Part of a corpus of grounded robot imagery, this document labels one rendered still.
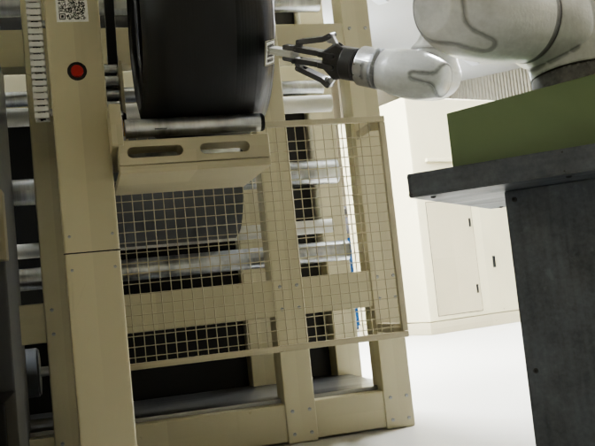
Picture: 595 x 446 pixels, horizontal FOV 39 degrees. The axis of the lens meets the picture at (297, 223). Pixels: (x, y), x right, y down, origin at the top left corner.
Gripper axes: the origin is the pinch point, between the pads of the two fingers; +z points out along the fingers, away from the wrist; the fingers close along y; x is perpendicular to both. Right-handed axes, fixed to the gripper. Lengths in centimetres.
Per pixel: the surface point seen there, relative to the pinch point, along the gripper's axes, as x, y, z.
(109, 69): 11, 17, 67
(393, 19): 777, 149, 344
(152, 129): -22.3, 17.8, 21.8
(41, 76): -30, 8, 50
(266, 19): -1.0, -7.2, 4.5
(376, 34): 810, 178, 382
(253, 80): -4.4, 7.0, 5.4
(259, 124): -3.1, 17.9, 4.3
